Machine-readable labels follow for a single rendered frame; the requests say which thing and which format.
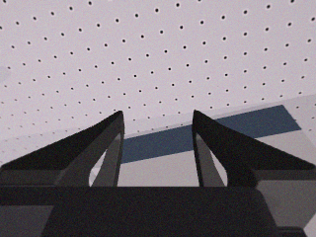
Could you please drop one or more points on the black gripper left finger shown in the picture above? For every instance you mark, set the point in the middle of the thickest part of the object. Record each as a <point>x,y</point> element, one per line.
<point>69,161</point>

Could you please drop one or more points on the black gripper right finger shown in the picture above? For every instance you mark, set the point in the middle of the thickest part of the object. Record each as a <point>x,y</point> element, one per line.
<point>287,183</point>

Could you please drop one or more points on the grey perforated base plate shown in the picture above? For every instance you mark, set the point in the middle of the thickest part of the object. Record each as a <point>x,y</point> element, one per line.
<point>66,65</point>

